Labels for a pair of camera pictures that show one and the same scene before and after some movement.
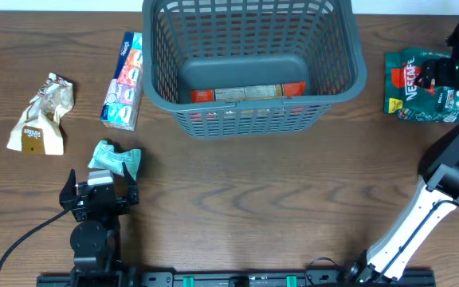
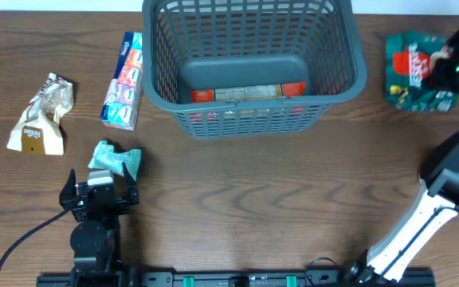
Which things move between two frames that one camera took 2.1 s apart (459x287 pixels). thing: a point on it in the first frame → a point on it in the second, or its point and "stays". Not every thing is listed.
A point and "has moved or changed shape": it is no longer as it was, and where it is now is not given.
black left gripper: x=100 y=201 stays
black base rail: x=219 y=278 stays
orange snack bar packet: x=247 y=92 stays
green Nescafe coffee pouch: x=408 y=100 has moved or changed shape
